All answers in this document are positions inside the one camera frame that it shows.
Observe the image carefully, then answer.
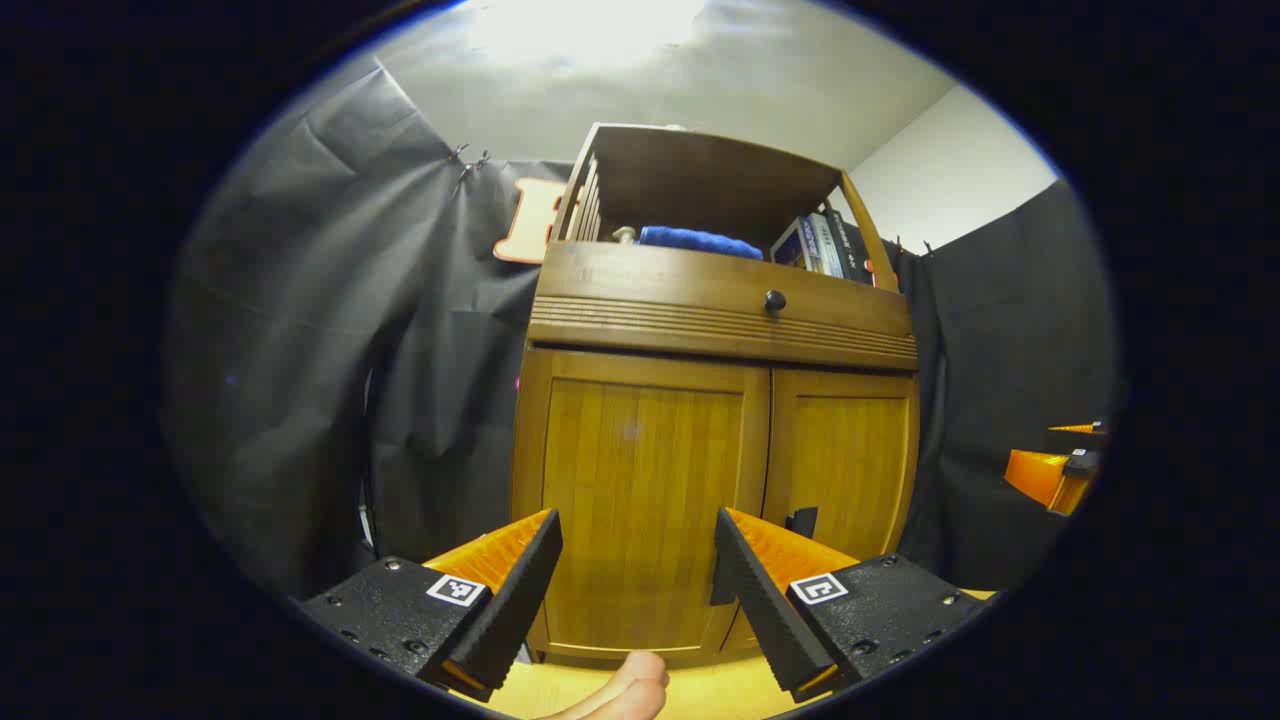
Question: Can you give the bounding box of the wooden shoe cabinet door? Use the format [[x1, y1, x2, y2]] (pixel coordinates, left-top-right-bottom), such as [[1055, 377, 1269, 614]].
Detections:
[[735, 366, 919, 651], [515, 348, 771, 666]]

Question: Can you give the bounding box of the blue book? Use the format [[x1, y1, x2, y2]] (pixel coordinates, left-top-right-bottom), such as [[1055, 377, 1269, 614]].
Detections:
[[770, 218, 813, 269]]

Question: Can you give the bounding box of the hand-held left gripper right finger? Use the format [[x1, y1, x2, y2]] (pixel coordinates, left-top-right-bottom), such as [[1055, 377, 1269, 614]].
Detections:
[[713, 507, 1001, 704]]

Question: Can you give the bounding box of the black backdrop cloth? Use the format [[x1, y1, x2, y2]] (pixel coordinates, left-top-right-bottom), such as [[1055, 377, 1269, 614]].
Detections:
[[165, 55, 1116, 601]]

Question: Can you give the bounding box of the folded blue towel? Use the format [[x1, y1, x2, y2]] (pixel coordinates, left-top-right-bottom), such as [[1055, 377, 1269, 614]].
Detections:
[[638, 226, 764, 262]]

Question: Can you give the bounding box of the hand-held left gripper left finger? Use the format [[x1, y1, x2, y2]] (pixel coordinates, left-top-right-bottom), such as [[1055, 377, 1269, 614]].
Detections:
[[300, 508, 564, 703]]

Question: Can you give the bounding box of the black book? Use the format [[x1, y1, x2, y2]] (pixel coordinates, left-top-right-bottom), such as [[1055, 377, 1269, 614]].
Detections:
[[825, 205, 871, 284]]

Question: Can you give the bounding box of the grey book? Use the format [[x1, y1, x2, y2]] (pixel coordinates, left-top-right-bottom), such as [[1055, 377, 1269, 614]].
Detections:
[[808, 213, 846, 279]]

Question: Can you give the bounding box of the wooden double-door shoe cabinet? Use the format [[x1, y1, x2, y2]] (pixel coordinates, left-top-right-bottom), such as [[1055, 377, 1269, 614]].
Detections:
[[510, 122, 921, 669]]

